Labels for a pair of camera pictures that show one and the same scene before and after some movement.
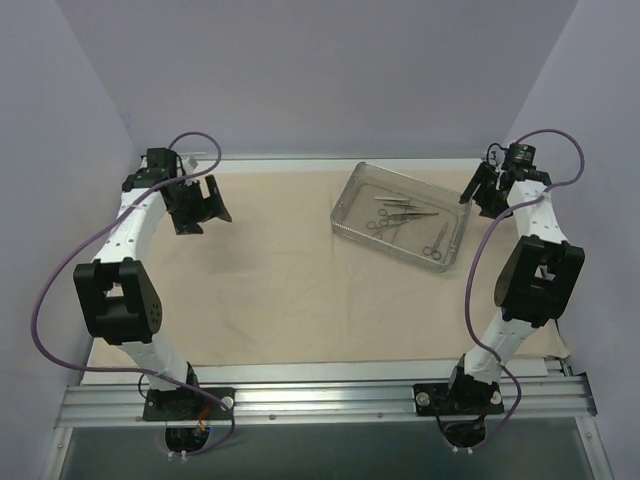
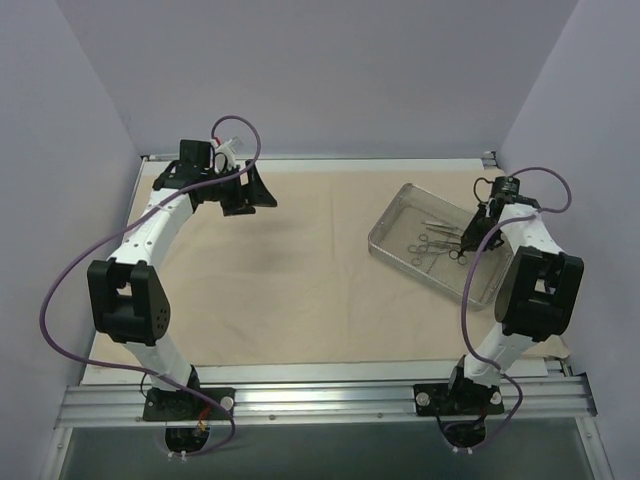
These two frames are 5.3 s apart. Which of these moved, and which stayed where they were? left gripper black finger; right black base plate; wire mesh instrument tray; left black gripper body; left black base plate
Moved: left gripper black finger; wire mesh instrument tray; left black gripper body
Stayed: left black base plate; right black base plate
